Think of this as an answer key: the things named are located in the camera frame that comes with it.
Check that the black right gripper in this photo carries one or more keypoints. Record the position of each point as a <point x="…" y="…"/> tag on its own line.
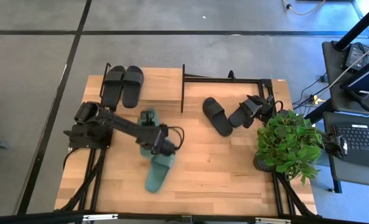
<point x="263" y="111"/>

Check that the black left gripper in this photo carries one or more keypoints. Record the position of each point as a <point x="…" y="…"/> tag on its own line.
<point x="167" y="147"/>

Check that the black slide sandal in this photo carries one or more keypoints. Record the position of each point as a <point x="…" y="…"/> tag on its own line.
<point x="113" y="87"/>
<point x="235" y="119"/>
<point x="132" y="87"/>
<point x="216" y="116"/>

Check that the green slide sandal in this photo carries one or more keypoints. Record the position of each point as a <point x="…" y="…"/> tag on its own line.
<point x="157" y="177"/>
<point x="156" y="115"/>

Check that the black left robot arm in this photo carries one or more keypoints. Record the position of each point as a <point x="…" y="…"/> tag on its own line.
<point x="119" y="123"/>

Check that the green leafy plant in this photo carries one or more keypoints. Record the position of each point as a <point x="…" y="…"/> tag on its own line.
<point x="290" y="143"/>

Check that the dark plant pot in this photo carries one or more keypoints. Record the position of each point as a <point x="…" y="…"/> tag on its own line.
<point x="262" y="165"/>

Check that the yellow plug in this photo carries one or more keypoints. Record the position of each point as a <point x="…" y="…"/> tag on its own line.
<point x="317" y="100"/>

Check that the black diagonal beam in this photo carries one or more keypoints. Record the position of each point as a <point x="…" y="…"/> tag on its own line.
<point x="318" y="112"/>

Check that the black rig bar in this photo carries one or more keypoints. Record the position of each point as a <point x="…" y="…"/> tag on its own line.
<point x="140" y="217"/>

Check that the grey desk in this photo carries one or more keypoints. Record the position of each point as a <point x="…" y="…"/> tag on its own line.
<point x="336" y="81"/>
<point x="349" y="175"/>

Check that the thin white rod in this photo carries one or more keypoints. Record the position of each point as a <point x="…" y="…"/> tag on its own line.
<point x="343" y="75"/>

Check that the black power adapter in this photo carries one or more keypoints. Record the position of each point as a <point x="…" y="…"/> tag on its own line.
<point x="355" y="56"/>

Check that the black keyboard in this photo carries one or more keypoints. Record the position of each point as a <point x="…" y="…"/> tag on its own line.
<point x="361" y="140"/>

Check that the black aluminium table frame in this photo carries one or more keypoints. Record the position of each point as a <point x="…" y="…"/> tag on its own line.
<point x="221" y="80"/>

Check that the wooden shelf black frame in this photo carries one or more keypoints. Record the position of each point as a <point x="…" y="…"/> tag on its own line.
<point x="159" y="84"/>

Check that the silver metal bracket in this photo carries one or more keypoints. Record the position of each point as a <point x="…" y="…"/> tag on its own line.
<point x="272" y="221"/>
<point x="100" y="217"/>

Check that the black diagonal post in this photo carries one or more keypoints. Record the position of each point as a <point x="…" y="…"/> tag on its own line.
<point x="358" y="26"/>

